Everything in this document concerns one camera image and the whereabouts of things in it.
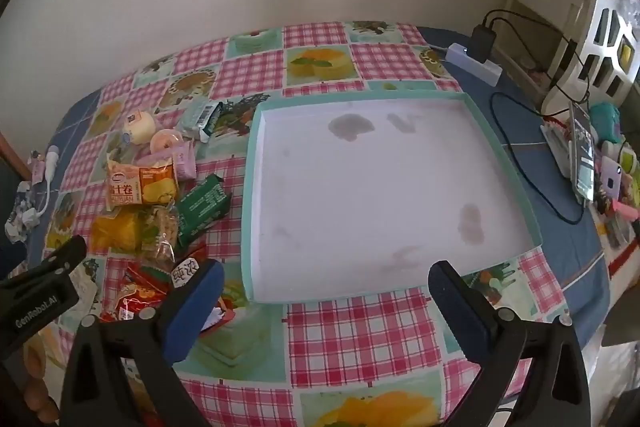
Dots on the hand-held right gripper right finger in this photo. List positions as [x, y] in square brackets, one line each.
[457, 312]

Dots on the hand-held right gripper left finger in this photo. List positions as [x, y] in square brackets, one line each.
[192, 317]

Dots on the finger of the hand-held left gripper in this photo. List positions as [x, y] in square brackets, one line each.
[50, 264]

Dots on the white snack packet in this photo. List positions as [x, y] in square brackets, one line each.
[85, 289]

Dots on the yellow snack packet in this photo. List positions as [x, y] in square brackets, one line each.
[117, 229]

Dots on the dark green snack packet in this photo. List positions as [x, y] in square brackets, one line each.
[202, 207]

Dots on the orange snack packet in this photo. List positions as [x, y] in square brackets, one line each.
[145, 184]

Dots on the teal tray with white inside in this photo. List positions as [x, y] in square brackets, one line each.
[375, 197]

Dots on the pink snack packet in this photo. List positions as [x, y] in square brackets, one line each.
[182, 159]

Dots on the pale green snack packet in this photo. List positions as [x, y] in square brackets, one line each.
[200, 117]

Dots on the person's left hand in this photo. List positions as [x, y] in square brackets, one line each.
[40, 387]

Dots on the small red snack packet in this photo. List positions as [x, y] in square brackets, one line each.
[217, 317]

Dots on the patterned crumpled cloth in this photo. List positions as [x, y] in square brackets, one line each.
[20, 217]

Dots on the pink checked printed tablecloth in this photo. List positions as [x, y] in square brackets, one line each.
[340, 337]

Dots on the round cream cake snack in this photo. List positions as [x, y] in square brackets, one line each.
[140, 127]

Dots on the round peach snack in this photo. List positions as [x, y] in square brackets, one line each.
[167, 140]

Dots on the white phone stand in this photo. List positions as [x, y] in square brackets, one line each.
[557, 147]

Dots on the pink clip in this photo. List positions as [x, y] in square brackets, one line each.
[625, 209]

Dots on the smartphone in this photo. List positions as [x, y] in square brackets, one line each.
[582, 157]

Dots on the purple small device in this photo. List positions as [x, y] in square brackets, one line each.
[611, 179]

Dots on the green and white cup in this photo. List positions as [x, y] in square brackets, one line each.
[627, 162]

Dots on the teal toy case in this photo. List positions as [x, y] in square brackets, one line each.
[606, 119]

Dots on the white power strip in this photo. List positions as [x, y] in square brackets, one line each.
[480, 69]

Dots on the black charger plug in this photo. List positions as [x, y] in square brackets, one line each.
[481, 43]

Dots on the white lattice basket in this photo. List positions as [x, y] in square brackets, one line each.
[595, 32]

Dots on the brown wooden rail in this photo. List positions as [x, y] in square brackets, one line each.
[12, 157]

